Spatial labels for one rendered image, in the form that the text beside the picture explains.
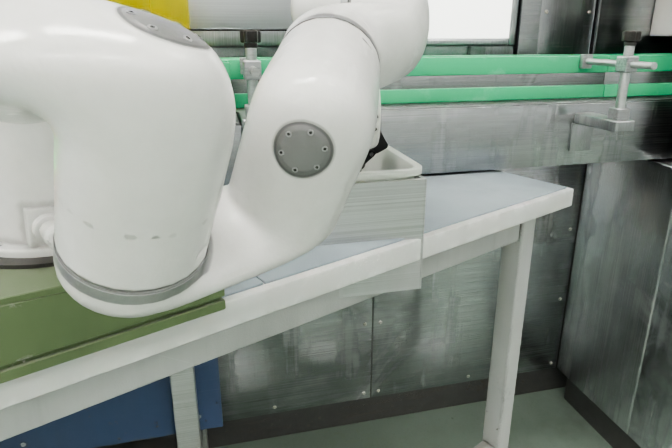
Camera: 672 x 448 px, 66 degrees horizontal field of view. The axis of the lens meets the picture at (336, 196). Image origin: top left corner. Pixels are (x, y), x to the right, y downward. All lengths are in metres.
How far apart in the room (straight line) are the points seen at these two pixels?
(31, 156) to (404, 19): 0.34
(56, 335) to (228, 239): 0.19
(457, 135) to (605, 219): 0.54
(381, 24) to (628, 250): 1.01
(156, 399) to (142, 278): 0.71
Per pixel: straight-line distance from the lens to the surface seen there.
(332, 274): 0.61
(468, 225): 0.76
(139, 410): 1.01
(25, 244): 0.53
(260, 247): 0.35
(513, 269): 1.00
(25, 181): 0.51
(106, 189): 0.25
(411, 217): 0.68
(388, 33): 0.46
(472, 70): 1.00
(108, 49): 0.23
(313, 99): 0.30
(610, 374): 1.49
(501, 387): 1.13
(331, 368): 1.36
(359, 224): 0.66
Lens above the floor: 1.00
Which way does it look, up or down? 17 degrees down
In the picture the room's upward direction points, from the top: straight up
